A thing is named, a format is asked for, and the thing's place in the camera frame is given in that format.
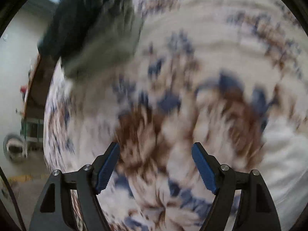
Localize white pants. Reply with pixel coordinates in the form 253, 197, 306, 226
258, 117, 307, 230

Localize black cable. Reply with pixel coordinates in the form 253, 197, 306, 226
0, 165, 27, 231

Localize dark teal folded garment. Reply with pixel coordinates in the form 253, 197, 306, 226
38, 0, 143, 79

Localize floral fleece blanket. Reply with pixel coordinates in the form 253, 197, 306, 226
44, 0, 307, 230

